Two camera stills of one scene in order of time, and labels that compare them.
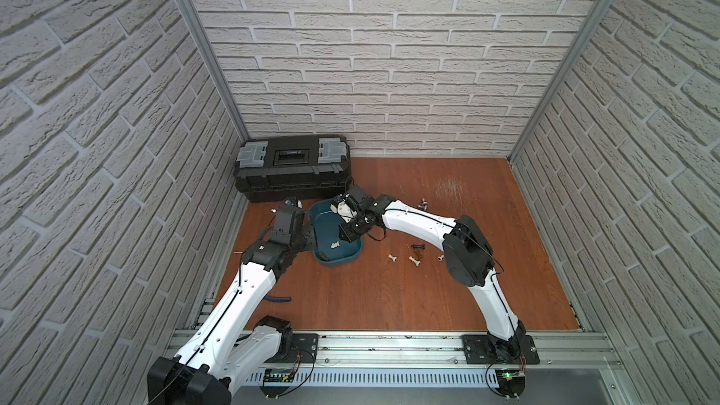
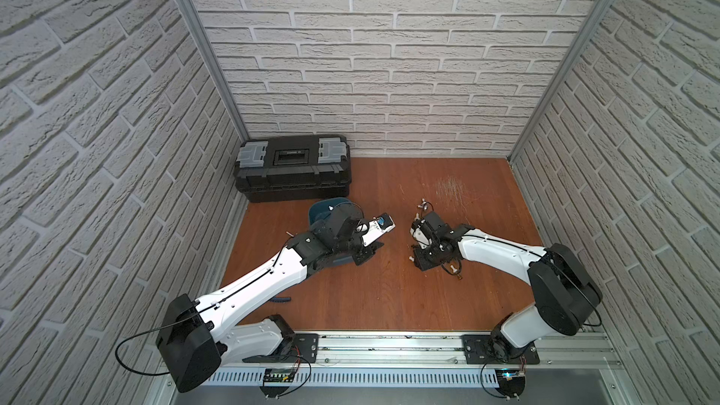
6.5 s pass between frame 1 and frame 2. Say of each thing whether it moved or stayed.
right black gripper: moved
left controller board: stayed
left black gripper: moved
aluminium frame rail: stayed
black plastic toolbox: stayed
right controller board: stayed
